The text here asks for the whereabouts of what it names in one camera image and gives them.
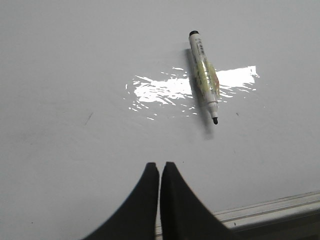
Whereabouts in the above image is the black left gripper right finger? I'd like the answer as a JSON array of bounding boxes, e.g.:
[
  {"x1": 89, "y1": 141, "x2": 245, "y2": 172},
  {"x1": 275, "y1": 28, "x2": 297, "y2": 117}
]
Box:
[{"x1": 160, "y1": 162, "x2": 240, "y2": 240}]

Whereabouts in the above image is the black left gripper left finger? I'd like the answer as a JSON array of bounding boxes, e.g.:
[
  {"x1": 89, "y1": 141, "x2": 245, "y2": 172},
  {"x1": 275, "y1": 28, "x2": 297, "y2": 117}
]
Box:
[{"x1": 85, "y1": 162, "x2": 160, "y2": 240}]

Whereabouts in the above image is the white taped whiteboard marker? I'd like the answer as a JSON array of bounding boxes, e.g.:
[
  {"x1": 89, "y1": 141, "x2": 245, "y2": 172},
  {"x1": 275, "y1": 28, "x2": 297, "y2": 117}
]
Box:
[{"x1": 188, "y1": 30, "x2": 220, "y2": 125}]

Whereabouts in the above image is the large white whiteboard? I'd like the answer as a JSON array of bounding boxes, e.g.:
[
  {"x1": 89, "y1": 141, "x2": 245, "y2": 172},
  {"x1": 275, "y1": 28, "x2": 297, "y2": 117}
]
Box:
[{"x1": 0, "y1": 0, "x2": 320, "y2": 240}]

